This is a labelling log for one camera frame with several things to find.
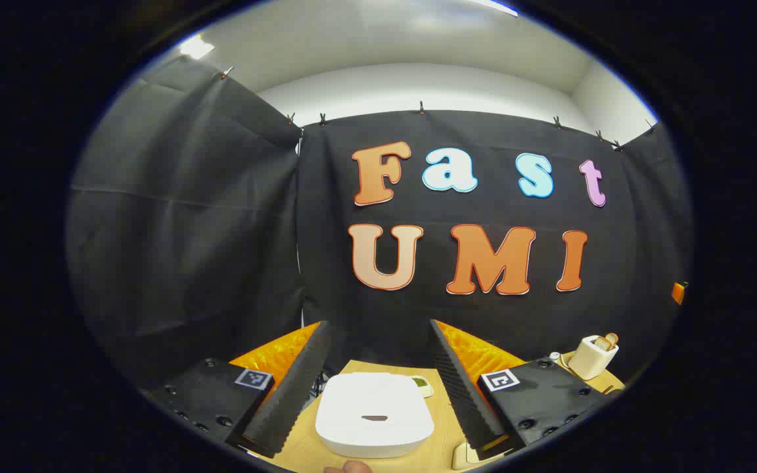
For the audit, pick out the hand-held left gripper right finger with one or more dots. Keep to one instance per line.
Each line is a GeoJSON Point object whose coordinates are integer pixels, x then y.
{"type": "Point", "coordinates": [460, 387]}

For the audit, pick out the cream rice container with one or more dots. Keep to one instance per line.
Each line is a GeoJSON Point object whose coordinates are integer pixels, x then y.
{"type": "Point", "coordinates": [464, 457]}

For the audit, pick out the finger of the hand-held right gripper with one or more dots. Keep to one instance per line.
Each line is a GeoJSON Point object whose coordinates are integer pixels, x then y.
{"type": "Point", "coordinates": [679, 293]}

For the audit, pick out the white rice cooker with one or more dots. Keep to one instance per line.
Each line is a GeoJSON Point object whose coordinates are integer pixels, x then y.
{"type": "Point", "coordinates": [372, 401]}

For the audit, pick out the cream toaster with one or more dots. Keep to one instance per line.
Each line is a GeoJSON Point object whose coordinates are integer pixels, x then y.
{"type": "Point", "coordinates": [589, 360]}

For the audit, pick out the brown bread slice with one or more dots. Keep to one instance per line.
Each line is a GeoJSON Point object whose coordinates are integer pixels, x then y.
{"type": "Point", "coordinates": [602, 342]}
{"type": "Point", "coordinates": [612, 339]}

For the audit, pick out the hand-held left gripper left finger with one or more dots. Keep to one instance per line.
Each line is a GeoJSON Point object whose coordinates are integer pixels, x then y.
{"type": "Point", "coordinates": [296, 387]}

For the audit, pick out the black backdrop cloth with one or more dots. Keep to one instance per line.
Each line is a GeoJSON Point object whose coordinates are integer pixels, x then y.
{"type": "Point", "coordinates": [221, 230]}

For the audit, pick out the ceiling light panel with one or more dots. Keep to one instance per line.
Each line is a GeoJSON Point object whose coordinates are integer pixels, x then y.
{"type": "Point", "coordinates": [196, 47]}

